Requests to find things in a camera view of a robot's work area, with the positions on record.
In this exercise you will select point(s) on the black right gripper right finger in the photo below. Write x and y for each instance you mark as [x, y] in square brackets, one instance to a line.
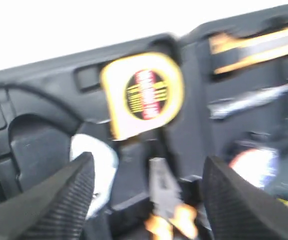
[238, 210]

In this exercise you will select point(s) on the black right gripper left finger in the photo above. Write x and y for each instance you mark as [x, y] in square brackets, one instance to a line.
[55, 209]

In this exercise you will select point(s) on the electrical tape roll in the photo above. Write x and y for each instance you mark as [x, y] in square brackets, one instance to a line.
[257, 165]

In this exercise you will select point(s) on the adjustable wrench black handle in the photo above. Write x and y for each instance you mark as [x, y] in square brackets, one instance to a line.
[105, 166]

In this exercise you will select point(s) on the black plastic tool case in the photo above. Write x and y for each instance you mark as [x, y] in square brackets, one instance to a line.
[44, 104]

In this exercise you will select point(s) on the clear tester screwdriver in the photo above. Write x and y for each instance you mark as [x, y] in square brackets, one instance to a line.
[223, 108]

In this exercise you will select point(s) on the yellow tape measure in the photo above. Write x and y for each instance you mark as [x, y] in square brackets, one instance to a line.
[143, 91]

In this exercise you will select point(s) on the orange utility knife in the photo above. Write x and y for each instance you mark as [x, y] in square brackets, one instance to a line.
[230, 54]

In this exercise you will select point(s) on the orange handled pliers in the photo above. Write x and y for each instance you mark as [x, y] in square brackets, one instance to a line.
[169, 210]

